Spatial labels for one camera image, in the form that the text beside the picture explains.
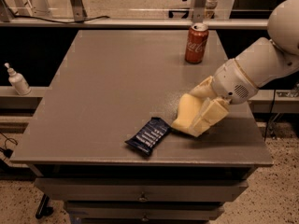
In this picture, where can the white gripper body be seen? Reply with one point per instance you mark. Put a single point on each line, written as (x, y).
(232, 80)

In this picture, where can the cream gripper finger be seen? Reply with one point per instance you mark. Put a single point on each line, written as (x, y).
(211, 112)
(204, 89)

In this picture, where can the yellow sponge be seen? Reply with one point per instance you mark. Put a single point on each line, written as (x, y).
(188, 108)

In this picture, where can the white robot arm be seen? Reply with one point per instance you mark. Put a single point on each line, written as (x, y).
(276, 56)

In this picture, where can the blue rxbar wrapper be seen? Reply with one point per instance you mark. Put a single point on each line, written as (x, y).
(149, 136)

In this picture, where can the red coca-cola can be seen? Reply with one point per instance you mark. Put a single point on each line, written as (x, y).
(196, 43)

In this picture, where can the grey upper drawer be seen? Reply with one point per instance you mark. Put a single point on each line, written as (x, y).
(141, 190)

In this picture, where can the grey drawer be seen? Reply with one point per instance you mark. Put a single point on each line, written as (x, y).
(144, 211)
(141, 190)

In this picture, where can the grey lower drawer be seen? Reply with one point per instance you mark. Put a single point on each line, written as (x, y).
(144, 211)

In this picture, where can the white pump bottle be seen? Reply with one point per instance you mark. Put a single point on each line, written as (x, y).
(17, 81)

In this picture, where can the metal frame post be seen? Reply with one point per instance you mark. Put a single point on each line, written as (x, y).
(198, 10)

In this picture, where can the metal frame leg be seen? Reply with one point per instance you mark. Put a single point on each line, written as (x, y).
(79, 12)

